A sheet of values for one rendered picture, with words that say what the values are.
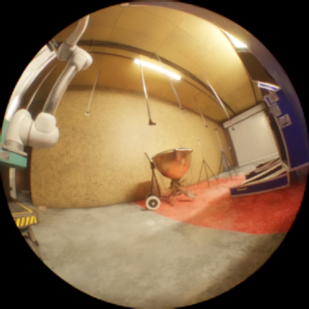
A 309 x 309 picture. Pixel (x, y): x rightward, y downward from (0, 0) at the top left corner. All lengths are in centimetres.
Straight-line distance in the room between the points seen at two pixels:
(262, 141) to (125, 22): 761
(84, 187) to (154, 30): 361
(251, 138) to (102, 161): 737
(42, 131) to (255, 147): 755
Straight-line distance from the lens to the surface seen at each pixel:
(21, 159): 71
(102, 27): 286
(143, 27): 281
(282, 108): 135
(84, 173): 219
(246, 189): 135
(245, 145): 727
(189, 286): 51
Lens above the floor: 45
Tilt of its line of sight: 13 degrees up
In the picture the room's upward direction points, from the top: 9 degrees counter-clockwise
